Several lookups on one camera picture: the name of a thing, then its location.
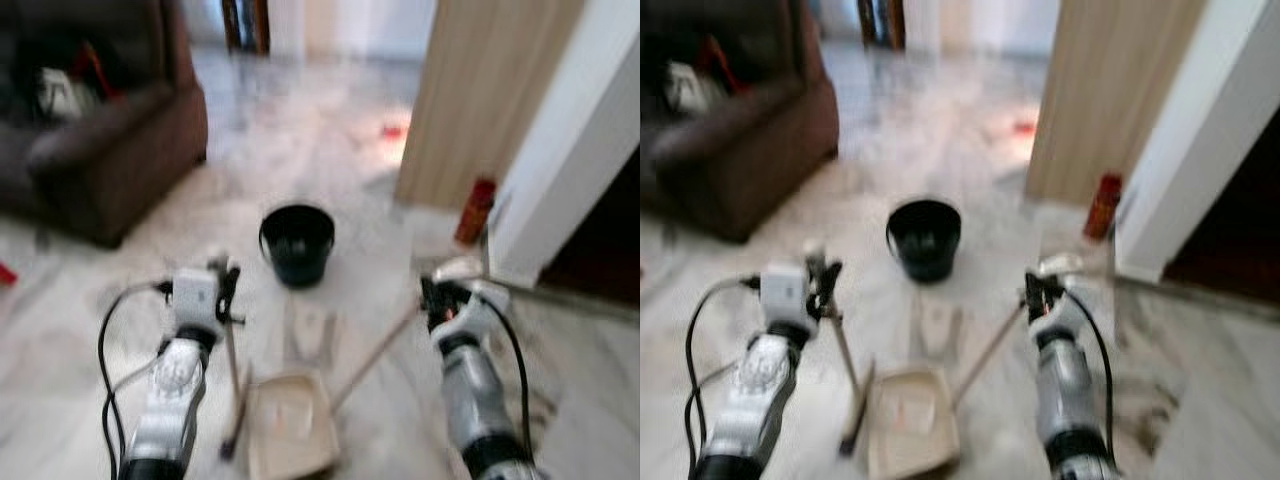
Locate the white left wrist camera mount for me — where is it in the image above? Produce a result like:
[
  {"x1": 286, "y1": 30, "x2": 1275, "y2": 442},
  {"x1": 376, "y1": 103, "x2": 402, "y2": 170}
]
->
[
  {"x1": 760, "y1": 263, "x2": 809, "y2": 329},
  {"x1": 172, "y1": 268, "x2": 221, "y2": 336}
]

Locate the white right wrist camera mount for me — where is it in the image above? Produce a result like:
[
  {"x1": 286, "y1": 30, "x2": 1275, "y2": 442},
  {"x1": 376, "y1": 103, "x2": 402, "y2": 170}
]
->
[
  {"x1": 1045, "y1": 278, "x2": 1096, "y2": 331},
  {"x1": 455, "y1": 280, "x2": 511, "y2": 336}
]

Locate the cream broom with purple bristles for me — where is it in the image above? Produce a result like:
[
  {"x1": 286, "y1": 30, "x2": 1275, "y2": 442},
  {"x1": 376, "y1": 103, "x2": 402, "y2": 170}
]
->
[
  {"x1": 205, "y1": 252, "x2": 254, "y2": 463},
  {"x1": 800, "y1": 240, "x2": 879, "y2": 459}
]

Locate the cream long-handled dustpan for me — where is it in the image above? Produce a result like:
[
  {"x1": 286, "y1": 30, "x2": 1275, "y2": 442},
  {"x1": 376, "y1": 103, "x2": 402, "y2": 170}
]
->
[
  {"x1": 866, "y1": 252, "x2": 1093, "y2": 480},
  {"x1": 245, "y1": 255, "x2": 488, "y2": 480}
]

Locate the dark brown sofa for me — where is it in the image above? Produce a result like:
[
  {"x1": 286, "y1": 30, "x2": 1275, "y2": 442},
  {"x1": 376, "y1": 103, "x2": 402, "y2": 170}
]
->
[
  {"x1": 640, "y1": 0, "x2": 841, "y2": 244},
  {"x1": 0, "y1": 0, "x2": 209, "y2": 249}
]

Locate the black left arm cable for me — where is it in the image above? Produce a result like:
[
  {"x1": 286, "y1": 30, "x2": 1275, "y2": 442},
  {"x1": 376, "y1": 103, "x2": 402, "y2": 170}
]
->
[
  {"x1": 685, "y1": 275, "x2": 766, "y2": 480},
  {"x1": 97, "y1": 282, "x2": 176, "y2": 480}
]

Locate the white bag with red strap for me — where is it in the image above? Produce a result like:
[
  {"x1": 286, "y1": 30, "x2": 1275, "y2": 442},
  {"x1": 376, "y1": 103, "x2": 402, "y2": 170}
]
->
[
  {"x1": 665, "y1": 35, "x2": 751, "y2": 116},
  {"x1": 38, "y1": 40, "x2": 121, "y2": 121}
]

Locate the dark wooden step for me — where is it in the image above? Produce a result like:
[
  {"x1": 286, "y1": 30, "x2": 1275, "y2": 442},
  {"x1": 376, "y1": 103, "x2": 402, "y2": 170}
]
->
[
  {"x1": 540, "y1": 150, "x2": 641, "y2": 306},
  {"x1": 1165, "y1": 135, "x2": 1280, "y2": 306}
]

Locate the dark wooden cabinet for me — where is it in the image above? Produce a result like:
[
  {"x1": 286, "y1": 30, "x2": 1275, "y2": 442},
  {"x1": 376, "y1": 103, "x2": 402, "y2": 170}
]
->
[
  {"x1": 858, "y1": 0, "x2": 906, "y2": 51},
  {"x1": 222, "y1": 0, "x2": 271, "y2": 56}
]

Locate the red incense can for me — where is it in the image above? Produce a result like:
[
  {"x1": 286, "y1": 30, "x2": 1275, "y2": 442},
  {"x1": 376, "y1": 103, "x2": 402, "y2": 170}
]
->
[
  {"x1": 1083, "y1": 172, "x2": 1124, "y2": 241},
  {"x1": 455, "y1": 177, "x2": 498, "y2": 247}
]

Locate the light wooden panel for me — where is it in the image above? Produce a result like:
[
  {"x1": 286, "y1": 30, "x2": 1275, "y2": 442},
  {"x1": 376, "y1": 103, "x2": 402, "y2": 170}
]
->
[
  {"x1": 1025, "y1": 0, "x2": 1209, "y2": 206},
  {"x1": 393, "y1": 0, "x2": 586, "y2": 211}
]

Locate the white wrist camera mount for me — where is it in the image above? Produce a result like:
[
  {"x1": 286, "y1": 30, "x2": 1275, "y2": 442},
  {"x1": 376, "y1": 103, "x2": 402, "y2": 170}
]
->
[
  {"x1": 760, "y1": 263, "x2": 809, "y2": 329},
  {"x1": 455, "y1": 280, "x2": 511, "y2": 336},
  {"x1": 1045, "y1": 278, "x2": 1096, "y2": 331},
  {"x1": 172, "y1": 268, "x2": 221, "y2": 336}
]

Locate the black plastic bucket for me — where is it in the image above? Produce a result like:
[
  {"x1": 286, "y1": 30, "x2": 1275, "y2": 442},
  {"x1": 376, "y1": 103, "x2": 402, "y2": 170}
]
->
[
  {"x1": 886, "y1": 198, "x2": 963, "y2": 285},
  {"x1": 258, "y1": 203, "x2": 337, "y2": 291}
]

